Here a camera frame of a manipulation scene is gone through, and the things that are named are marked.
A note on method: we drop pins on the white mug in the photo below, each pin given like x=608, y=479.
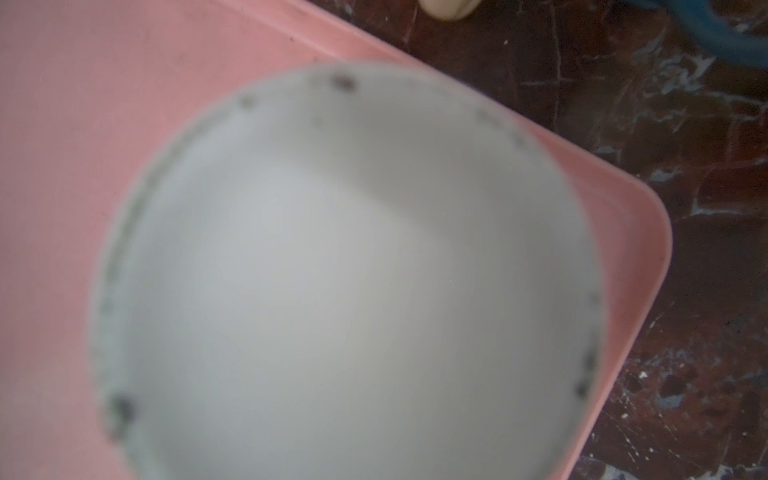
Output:
x=348, y=271

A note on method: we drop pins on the pink tray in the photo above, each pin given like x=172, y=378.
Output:
x=91, y=91

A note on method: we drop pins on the blue mug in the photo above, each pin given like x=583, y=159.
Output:
x=712, y=33

